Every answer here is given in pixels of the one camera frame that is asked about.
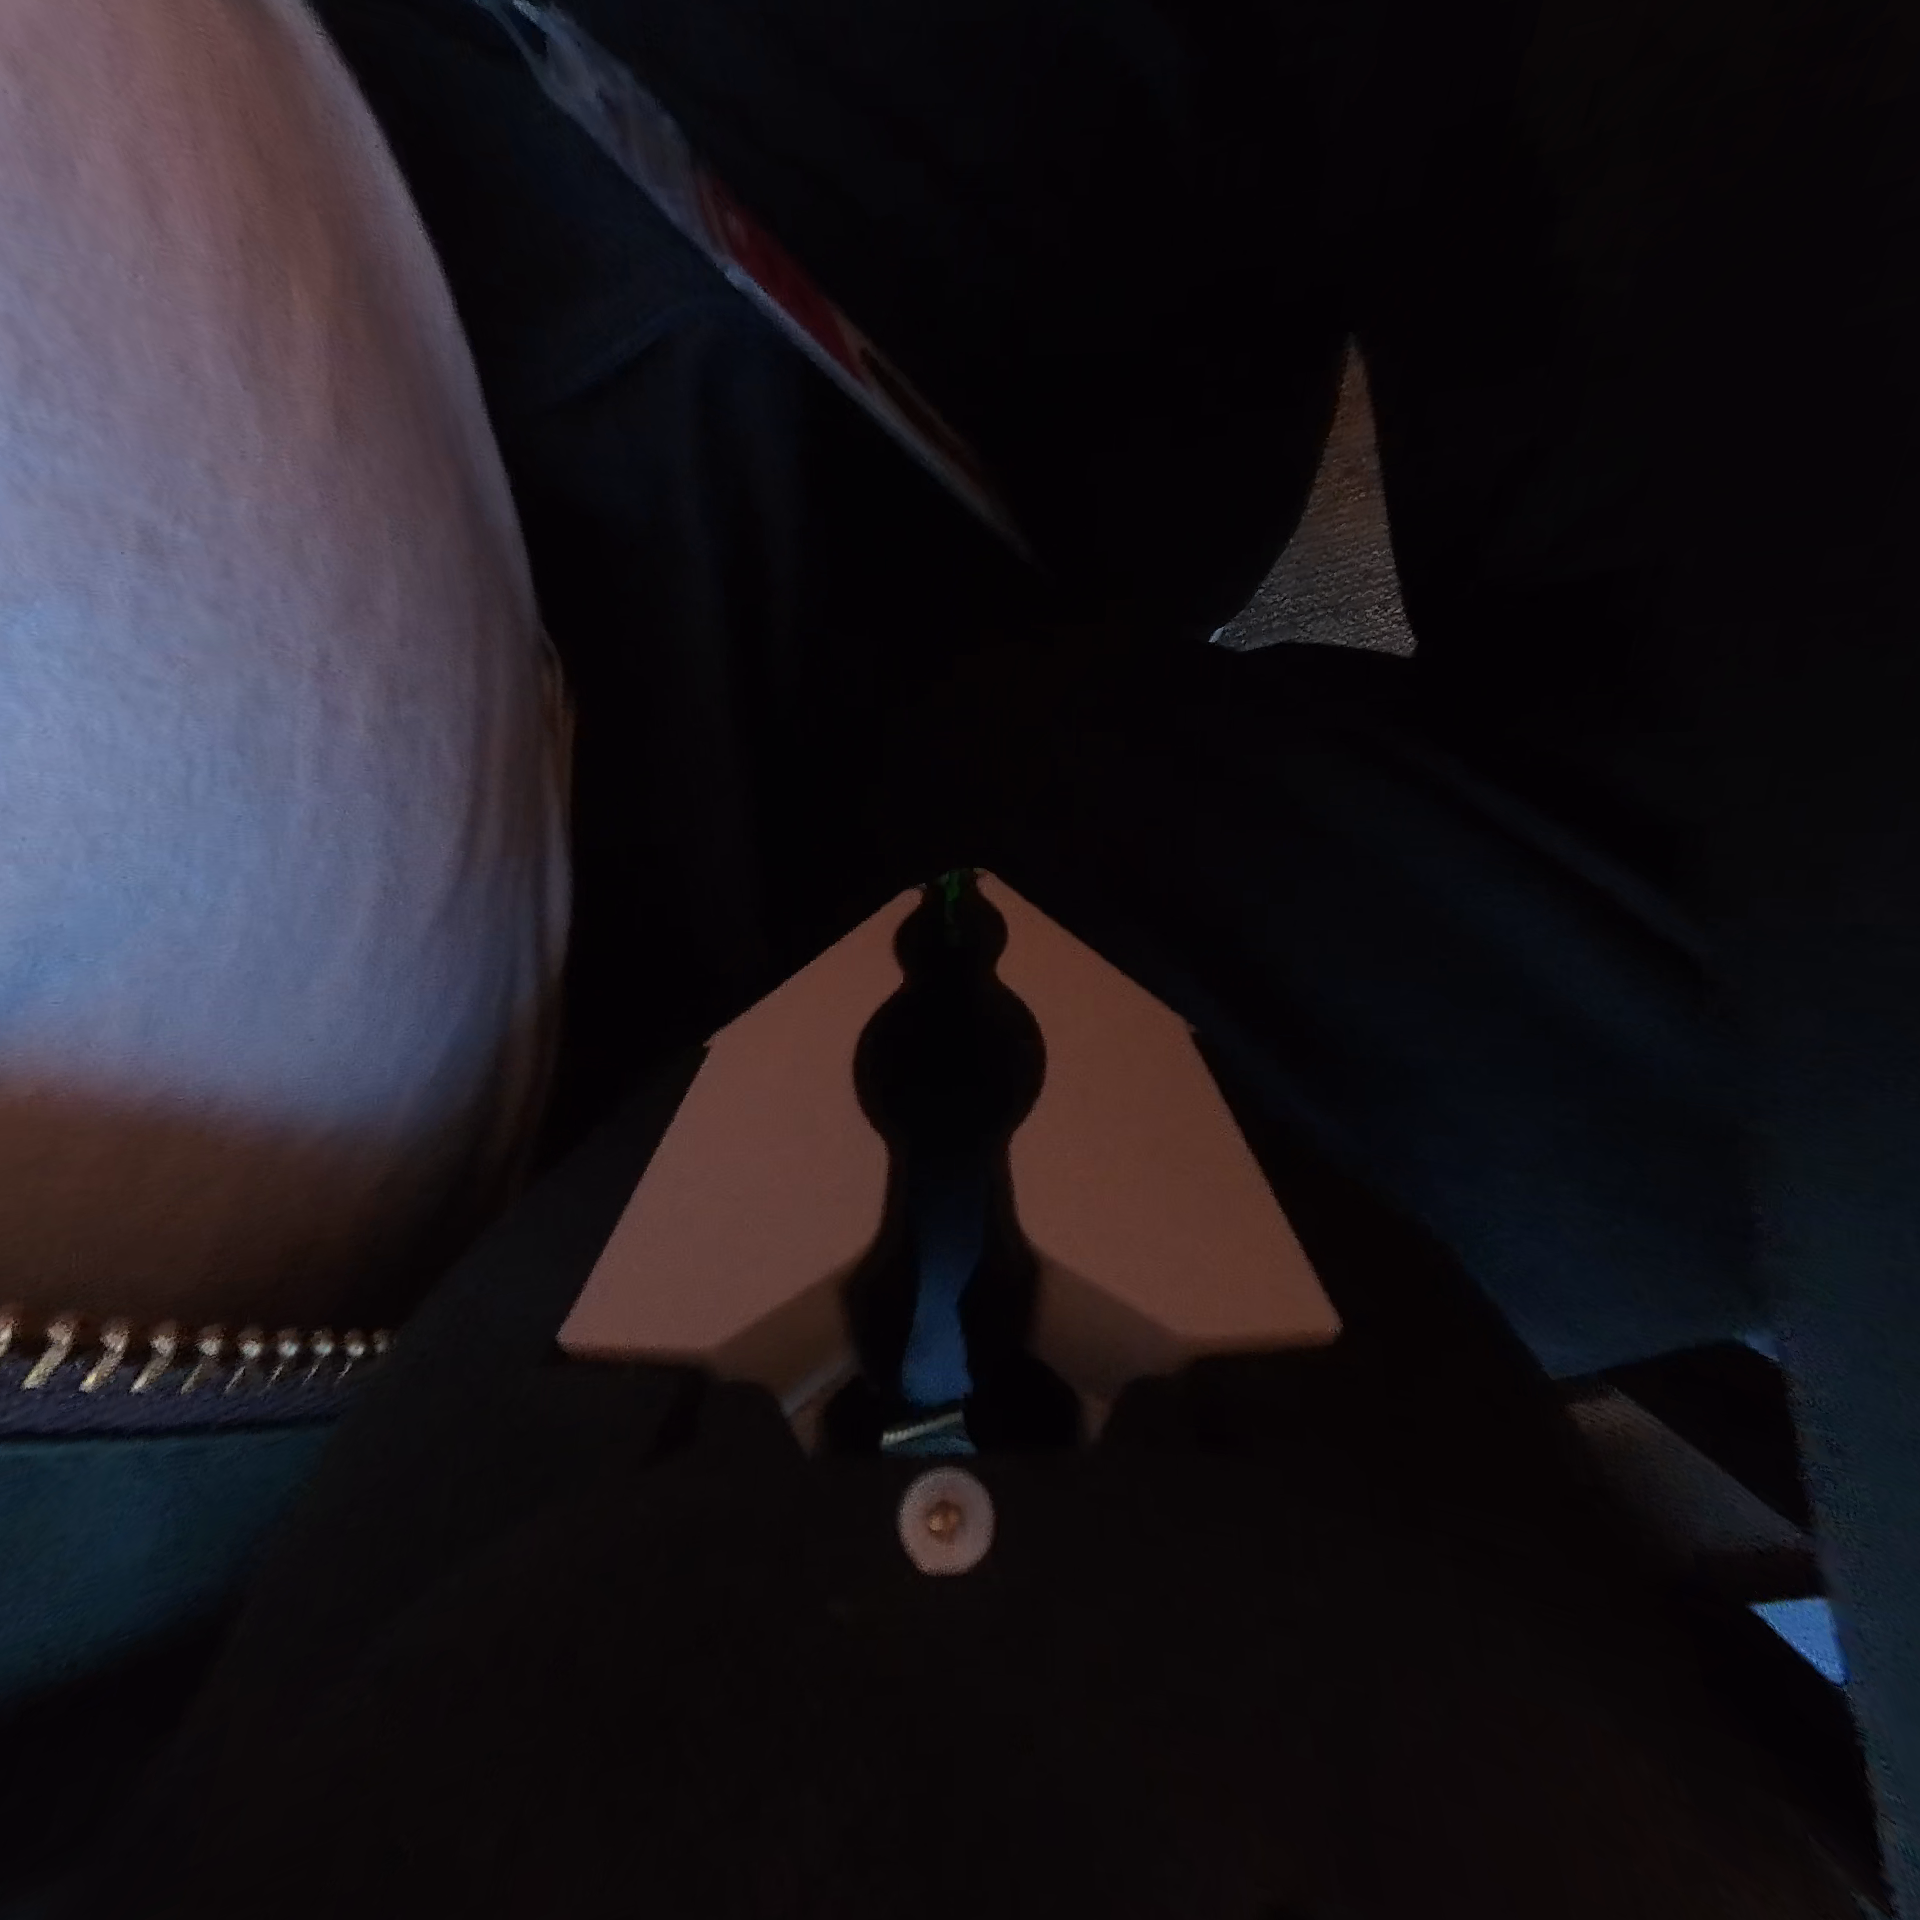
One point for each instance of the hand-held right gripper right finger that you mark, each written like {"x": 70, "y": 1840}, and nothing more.
{"x": 1154, "y": 1185}

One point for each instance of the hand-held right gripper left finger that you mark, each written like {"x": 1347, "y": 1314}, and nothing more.
{"x": 750, "y": 1185}

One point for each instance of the dark zipper jacket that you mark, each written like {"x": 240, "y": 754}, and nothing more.
{"x": 151, "y": 1501}

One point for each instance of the person's grey shirt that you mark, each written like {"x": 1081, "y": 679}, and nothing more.
{"x": 225, "y": 674}

